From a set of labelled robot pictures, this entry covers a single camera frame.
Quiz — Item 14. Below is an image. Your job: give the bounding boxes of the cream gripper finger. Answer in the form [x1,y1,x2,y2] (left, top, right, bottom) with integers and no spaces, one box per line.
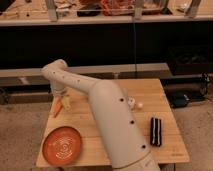
[61,96,71,110]

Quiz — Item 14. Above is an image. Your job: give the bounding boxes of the orange pepper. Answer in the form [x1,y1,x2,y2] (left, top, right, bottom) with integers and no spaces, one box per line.
[53,97,63,117]

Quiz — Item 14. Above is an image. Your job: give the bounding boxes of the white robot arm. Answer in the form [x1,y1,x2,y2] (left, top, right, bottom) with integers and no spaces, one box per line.
[41,59,160,171]

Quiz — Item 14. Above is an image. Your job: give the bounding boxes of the orange ceramic bowl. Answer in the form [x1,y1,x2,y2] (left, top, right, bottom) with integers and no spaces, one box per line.
[42,126,82,166]

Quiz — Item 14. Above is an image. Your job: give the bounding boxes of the white plastic bottle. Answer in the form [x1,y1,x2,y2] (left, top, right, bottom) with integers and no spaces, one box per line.
[128,97,143,110]

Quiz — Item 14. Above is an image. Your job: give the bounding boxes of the wooden table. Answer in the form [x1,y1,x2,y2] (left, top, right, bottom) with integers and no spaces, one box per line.
[42,79,190,167]

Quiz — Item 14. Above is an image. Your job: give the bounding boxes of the black striped brush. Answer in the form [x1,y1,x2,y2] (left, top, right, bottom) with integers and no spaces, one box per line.
[150,117,162,147]

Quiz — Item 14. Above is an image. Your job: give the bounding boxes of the black device on floor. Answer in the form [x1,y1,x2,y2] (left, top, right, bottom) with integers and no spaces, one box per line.
[167,92,189,108]

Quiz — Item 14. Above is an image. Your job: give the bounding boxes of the blue vertical cable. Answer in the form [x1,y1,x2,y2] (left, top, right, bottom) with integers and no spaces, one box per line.
[132,17,138,80]

